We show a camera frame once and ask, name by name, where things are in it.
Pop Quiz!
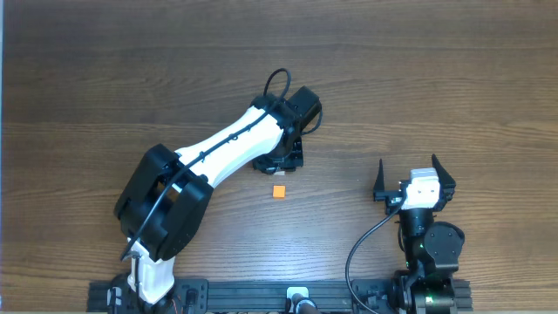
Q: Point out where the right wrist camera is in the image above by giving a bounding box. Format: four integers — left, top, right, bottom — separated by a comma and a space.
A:
399, 167, 441, 211

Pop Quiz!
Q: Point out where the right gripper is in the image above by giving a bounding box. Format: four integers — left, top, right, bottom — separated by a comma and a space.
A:
372, 154, 458, 216

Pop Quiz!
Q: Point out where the mounting rail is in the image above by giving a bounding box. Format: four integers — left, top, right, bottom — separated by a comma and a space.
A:
85, 278, 474, 314

